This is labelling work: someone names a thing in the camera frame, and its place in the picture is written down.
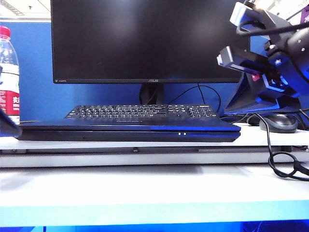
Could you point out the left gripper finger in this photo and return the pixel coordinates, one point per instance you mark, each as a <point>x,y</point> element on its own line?
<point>9,124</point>

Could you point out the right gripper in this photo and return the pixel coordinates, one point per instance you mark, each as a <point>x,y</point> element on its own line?
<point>294,62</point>

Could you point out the black Hasee laptop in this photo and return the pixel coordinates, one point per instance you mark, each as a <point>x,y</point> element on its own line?
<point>96,137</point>

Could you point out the wide blue partition panel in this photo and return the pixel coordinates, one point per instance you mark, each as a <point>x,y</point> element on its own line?
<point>36,96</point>

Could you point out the clear water bottle red cap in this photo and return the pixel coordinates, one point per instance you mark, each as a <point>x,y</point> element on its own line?
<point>8,72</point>

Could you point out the black grey computer mouse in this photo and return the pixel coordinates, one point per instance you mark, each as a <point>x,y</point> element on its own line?
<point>277,124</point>

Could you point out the purple white poster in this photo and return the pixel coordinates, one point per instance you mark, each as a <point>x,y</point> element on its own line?
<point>305,14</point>

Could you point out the black desktop keyboard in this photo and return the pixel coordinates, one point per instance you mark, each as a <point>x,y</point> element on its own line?
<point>144,112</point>

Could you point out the black ASUS monitor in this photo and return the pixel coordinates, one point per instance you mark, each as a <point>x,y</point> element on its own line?
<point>144,36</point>

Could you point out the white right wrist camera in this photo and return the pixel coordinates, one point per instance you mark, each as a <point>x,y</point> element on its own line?
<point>241,13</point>

